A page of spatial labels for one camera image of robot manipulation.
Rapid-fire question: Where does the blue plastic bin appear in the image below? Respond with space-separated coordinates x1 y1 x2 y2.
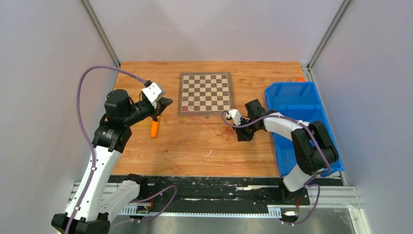
263 81 345 177

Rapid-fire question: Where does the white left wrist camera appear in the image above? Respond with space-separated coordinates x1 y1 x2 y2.
142 82 165 103

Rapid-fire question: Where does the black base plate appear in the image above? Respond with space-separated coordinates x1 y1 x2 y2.
108 175 344 214

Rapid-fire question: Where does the left aluminium frame post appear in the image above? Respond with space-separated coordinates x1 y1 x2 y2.
80 0 121 67

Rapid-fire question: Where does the orange cable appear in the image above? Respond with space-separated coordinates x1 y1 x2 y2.
214 126 240 145

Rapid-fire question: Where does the aluminium frame post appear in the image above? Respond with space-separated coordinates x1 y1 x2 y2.
307 0 353 71
80 0 121 67

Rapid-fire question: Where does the orange plastic carrot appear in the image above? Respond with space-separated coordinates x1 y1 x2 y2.
150 117 160 138

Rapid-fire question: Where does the white slotted cable duct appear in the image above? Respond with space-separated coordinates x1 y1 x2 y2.
119 206 282 218

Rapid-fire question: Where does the right aluminium frame post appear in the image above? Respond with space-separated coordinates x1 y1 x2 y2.
307 0 353 71

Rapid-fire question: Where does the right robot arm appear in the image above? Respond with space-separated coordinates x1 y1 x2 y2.
226 99 339 204

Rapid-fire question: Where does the wooden chessboard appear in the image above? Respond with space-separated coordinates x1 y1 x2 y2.
177 72 235 116

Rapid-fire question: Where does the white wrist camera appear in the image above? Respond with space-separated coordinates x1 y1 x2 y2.
142 82 165 103
225 109 242 126

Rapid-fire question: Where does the pink cable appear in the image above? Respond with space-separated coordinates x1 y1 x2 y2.
163 106 226 174

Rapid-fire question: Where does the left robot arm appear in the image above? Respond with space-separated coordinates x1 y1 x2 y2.
51 88 173 234

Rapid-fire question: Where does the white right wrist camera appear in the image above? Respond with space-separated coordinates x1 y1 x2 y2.
225 109 242 126

